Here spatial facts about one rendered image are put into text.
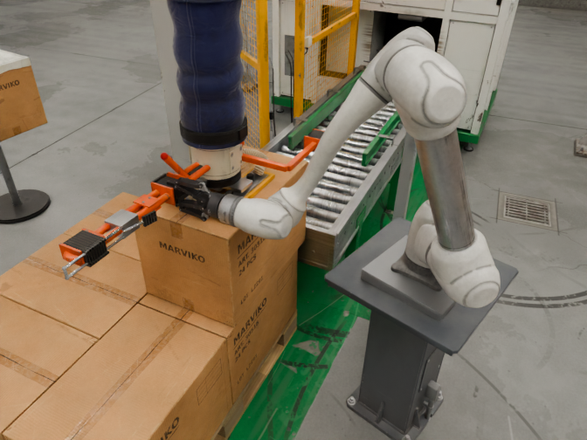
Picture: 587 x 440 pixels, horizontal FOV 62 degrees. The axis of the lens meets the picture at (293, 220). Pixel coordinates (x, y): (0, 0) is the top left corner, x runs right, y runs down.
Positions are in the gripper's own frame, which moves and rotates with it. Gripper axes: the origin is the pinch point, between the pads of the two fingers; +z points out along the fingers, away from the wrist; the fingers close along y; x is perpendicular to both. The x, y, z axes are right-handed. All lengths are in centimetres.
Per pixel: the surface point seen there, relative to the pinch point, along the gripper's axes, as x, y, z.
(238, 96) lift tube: 27.3, -23.0, -9.8
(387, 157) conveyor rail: 145, 48, -33
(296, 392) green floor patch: 23, 108, -36
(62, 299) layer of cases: -15, 54, 47
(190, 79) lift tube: 16.9, -29.8, 0.0
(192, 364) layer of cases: -18, 54, -16
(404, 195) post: 118, 53, -51
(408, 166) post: 117, 36, -51
